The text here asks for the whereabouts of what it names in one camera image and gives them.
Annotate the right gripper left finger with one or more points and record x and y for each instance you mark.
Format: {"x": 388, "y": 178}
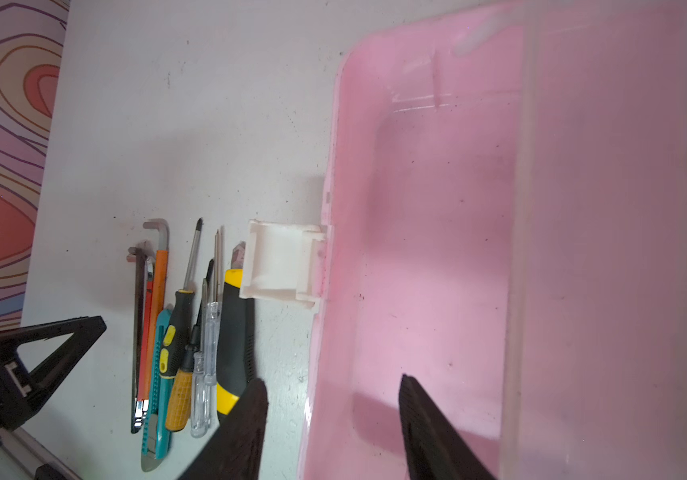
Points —
{"x": 235, "y": 450}

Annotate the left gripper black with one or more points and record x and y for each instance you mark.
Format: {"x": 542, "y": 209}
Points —
{"x": 17, "y": 382}

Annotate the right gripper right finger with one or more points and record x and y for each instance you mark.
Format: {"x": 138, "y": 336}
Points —
{"x": 433, "y": 448}

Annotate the black yellow box cutter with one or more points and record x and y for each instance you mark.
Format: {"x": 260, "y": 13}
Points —
{"x": 235, "y": 355}

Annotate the pink plastic tool box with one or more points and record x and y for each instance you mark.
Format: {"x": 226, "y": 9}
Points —
{"x": 505, "y": 219}

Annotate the teal utility knife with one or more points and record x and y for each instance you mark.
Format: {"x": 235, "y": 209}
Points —
{"x": 157, "y": 439}

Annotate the black yellow screwdriver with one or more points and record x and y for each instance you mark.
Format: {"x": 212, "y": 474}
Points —
{"x": 177, "y": 335}

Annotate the amber handled screwdriver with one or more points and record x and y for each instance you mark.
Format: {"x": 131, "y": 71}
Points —
{"x": 180, "y": 402}

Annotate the clear handled screwdriver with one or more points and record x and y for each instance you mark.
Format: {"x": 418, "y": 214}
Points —
{"x": 205, "y": 358}

